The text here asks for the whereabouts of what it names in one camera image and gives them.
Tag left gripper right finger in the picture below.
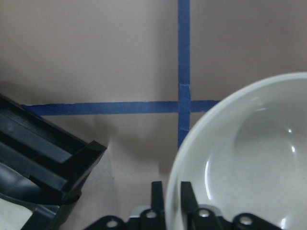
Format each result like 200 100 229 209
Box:
180 182 223 230

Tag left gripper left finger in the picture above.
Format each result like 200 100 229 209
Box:
140 181 165 230

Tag white ceramic bowl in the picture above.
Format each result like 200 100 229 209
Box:
165 72 307 230

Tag black dish rack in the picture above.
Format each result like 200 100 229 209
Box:
0 96 106 230

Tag white plate in rack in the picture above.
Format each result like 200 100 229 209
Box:
0 198 33 230

